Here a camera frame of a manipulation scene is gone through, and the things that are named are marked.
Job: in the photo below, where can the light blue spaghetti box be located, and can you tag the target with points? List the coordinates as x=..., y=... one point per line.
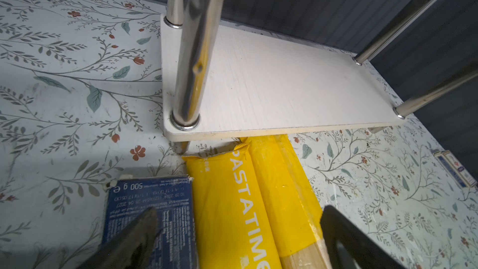
x=175, y=246

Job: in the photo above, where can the yellow pastatime spaghetti pack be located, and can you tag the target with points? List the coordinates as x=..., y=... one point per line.
x=231, y=223

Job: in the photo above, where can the yellow spaghetti pack barcode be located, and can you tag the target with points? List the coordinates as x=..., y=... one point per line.
x=294, y=213

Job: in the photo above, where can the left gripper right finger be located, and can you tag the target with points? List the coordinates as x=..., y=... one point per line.
x=348, y=247

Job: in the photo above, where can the white two-tier shelf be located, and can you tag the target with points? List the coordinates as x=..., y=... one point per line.
x=221, y=82

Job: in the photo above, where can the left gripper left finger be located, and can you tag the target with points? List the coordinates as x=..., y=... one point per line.
x=131, y=248

